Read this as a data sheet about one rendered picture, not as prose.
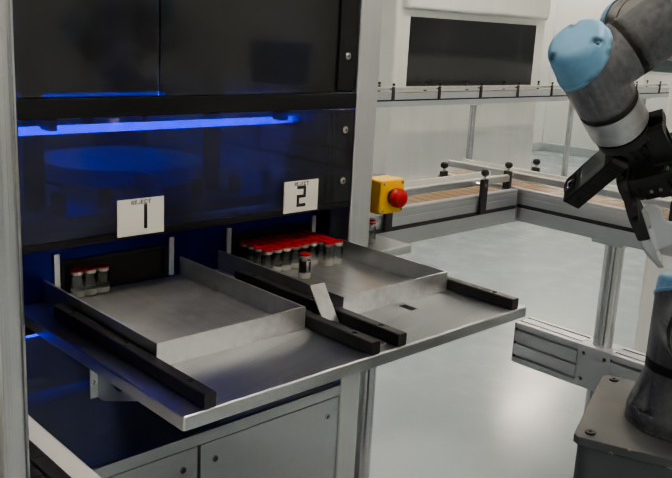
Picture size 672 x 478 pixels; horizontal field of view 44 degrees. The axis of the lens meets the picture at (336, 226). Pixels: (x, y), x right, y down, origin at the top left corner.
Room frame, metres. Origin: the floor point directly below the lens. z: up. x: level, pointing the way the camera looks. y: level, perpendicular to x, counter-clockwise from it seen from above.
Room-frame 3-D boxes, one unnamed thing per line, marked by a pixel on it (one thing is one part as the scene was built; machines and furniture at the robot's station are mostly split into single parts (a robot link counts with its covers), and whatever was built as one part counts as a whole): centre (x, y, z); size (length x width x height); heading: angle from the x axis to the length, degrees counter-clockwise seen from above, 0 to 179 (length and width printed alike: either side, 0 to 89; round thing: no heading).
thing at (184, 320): (1.24, 0.25, 0.90); 0.34 x 0.26 x 0.04; 44
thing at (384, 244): (1.78, -0.07, 0.87); 0.14 x 0.13 x 0.02; 44
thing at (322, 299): (1.20, -0.02, 0.91); 0.14 x 0.03 x 0.06; 44
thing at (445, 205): (2.04, -0.20, 0.92); 0.69 x 0.16 x 0.16; 134
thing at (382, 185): (1.74, -0.09, 1.00); 0.08 x 0.07 x 0.07; 44
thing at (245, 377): (1.31, 0.08, 0.87); 0.70 x 0.48 x 0.02; 134
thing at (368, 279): (1.48, 0.01, 0.90); 0.34 x 0.26 x 0.04; 44
